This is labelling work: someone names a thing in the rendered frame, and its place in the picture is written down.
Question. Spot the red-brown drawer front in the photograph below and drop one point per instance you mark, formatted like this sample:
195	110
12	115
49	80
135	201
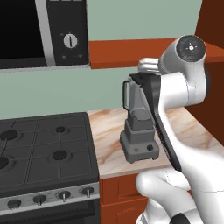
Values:
122	213
122	186

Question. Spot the black stove knob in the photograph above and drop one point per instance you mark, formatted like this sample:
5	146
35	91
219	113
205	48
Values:
87	191
14	203
39	199
63	195

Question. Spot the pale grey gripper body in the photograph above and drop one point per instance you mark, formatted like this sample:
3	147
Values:
148	65

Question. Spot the white microwave dial knob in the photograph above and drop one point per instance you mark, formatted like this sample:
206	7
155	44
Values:
70	40

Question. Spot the red-brown wall shelf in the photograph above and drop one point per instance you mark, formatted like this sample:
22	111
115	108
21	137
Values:
122	54

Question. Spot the black and silver microwave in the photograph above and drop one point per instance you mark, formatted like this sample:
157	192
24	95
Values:
67	17

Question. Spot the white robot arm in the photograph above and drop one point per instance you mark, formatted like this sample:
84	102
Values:
180	87

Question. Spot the black gas hob stove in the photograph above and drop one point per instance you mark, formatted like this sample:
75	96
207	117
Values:
43	151

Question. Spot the grey blender with jar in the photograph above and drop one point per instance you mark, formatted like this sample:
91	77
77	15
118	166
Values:
140	140

